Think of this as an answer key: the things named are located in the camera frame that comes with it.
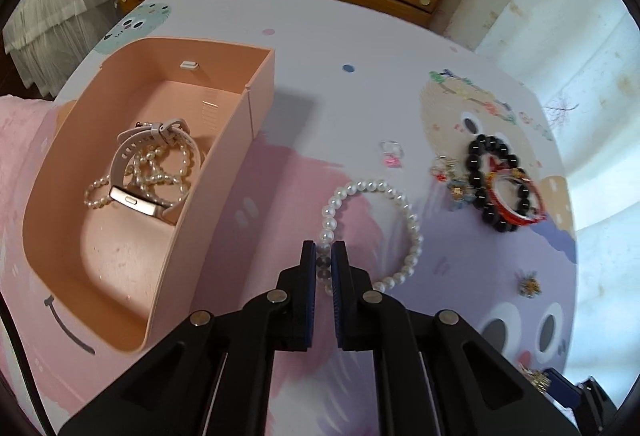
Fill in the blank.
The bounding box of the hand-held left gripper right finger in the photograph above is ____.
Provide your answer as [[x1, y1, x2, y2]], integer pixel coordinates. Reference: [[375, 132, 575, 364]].
[[331, 240, 583, 436]]

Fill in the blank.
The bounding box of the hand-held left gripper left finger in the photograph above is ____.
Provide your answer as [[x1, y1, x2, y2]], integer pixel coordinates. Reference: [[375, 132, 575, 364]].
[[57, 240, 317, 436]]

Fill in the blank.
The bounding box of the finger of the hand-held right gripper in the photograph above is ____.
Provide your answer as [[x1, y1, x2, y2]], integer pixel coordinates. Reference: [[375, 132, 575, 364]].
[[542, 367, 619, 436]]

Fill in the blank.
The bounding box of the white pearl bracelet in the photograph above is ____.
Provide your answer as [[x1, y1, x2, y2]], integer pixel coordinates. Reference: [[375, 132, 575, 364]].
[[317, 178, 425, 297]]

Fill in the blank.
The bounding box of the small gold flower brooch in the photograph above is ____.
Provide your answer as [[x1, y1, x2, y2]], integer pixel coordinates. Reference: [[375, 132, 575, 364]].
[[517, 272, 542, 298]]

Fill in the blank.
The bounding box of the small pink charm ring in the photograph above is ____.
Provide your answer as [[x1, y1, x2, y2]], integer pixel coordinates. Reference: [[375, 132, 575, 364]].
[[378, 140, 405, 168]]

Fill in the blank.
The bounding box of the pink plastic storage box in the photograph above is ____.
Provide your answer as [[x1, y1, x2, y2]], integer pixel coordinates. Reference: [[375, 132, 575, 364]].
[[21, 36, 276, 353]]

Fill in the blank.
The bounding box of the red woven bangle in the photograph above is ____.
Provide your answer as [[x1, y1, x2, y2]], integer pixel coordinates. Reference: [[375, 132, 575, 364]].
[[485, 168, 547, 224]]

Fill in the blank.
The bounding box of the black bead bracelet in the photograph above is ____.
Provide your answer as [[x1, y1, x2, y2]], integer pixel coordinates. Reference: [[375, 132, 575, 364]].
[[465, 133, 533, 233]]

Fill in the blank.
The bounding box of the cartoon printed tablecloth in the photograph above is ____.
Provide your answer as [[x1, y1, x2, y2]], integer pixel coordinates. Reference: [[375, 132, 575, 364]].
[[0, 0, 578, 436]]

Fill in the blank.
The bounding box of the pale pink smart watch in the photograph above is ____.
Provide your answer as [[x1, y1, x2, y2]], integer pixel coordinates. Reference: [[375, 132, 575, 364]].
[[107, 116, 193, 222]]

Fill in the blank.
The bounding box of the white floral curtain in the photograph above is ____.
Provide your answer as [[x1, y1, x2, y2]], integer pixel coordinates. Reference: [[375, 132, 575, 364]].
[[440, 0, 640, 367]]

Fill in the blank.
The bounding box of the white ruffled bedding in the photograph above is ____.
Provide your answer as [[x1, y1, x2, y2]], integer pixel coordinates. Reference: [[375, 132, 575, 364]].
[[2, 0, 121, 99]]

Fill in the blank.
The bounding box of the gold chain trinket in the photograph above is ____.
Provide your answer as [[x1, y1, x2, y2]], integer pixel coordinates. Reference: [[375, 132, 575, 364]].
[[517, 363, 553, 394]]

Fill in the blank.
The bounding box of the long white pearl necklace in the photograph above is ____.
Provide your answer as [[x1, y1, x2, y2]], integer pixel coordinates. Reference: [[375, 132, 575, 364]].
[[82, 138, 196, 212]]

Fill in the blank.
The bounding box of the black cable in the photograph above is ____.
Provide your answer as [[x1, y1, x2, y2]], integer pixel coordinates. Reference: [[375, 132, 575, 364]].
[[0, 296, 51, 436]]

